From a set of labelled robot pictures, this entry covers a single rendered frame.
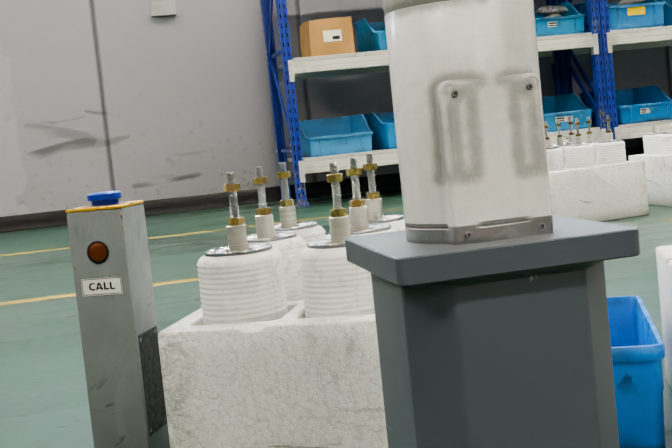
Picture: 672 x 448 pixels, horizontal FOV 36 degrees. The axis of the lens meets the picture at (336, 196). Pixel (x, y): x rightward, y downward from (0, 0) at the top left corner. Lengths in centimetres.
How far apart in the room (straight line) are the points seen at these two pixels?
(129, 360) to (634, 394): 57
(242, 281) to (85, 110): 505
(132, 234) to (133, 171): 489
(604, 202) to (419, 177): 282
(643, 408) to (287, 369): 37
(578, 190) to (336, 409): 237
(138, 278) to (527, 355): 71
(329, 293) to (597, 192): 239
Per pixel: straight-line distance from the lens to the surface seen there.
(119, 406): 125
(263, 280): 111
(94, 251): 121
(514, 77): 61
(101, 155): 611
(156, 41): 615
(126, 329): 122
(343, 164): 548
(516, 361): 60
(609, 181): 343
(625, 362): 112
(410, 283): 56
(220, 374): 110
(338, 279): 107
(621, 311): 140
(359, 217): 122
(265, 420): 110
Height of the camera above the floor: 37
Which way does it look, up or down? 4 degrees down
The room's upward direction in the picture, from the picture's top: 6 degrees counter-clockwise
